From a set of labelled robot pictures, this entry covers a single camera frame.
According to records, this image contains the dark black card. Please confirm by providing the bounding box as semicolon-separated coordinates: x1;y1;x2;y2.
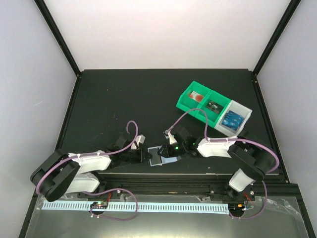
149;148;162;167

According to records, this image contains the blue credit card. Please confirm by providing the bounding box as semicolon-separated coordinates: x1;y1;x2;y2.
225;111;244;120

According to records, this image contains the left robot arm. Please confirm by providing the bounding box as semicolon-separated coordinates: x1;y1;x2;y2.
30;134;152;202

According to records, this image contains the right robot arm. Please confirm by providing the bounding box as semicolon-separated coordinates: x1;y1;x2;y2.
158;125;279;201

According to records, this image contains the dark card in bin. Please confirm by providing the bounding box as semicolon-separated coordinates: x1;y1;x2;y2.
206;101;223;115

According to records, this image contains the red card in bin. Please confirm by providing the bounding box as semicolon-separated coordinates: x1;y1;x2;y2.
189;91;204;103

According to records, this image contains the green plastic bin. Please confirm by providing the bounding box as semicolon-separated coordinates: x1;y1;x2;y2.
176;81;212;112
198;90;231;128

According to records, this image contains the white plastic bin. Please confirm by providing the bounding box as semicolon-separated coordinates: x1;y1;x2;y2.
214;100;252;137

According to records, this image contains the left controller board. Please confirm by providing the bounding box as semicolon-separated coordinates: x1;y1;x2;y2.
90;201;108;210

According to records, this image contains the controller board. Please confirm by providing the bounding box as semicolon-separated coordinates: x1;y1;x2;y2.
90;201;108;210
228;203;254;212

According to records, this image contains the right controller board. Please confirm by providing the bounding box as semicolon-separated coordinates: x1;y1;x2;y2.
228;203;254;212

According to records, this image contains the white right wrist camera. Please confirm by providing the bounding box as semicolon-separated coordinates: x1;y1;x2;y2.
164;130;178;145

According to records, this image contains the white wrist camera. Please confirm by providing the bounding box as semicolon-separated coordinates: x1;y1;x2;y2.
164;130;178;145
131;134;145;150

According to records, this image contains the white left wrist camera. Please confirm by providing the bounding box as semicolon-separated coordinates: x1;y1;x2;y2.
131;134;145;150

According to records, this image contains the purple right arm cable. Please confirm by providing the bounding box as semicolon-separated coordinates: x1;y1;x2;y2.
165;109;280;174

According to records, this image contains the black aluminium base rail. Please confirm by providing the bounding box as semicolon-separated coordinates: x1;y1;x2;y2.
99;174;302;201

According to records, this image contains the white slotted cable duct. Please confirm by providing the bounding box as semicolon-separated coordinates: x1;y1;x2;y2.
42;200;229;215

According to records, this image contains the black corner frame post right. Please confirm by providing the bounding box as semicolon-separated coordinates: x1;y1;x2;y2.
252;0;301;76

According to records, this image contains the black corner frame post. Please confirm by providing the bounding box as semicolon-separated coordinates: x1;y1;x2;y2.
34;0;81;77
252;0;301;76

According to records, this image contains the black corner frame post left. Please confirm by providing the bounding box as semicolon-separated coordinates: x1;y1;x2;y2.
34;0;81;77

